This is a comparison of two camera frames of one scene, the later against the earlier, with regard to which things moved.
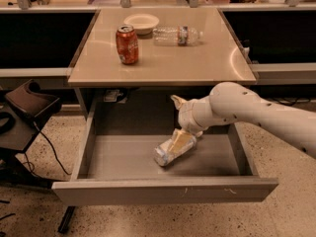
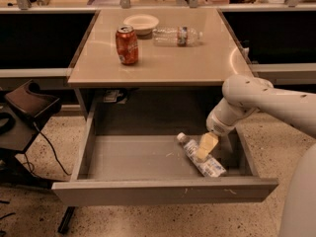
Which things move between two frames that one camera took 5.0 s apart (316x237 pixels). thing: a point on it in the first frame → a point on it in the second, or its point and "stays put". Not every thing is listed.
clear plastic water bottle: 176,36 stays put
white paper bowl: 142,23 stays put
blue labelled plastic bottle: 173,146 → 208,166
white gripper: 187,116 → 218,126
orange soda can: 127,44 stays put
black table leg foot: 66,219 stays put
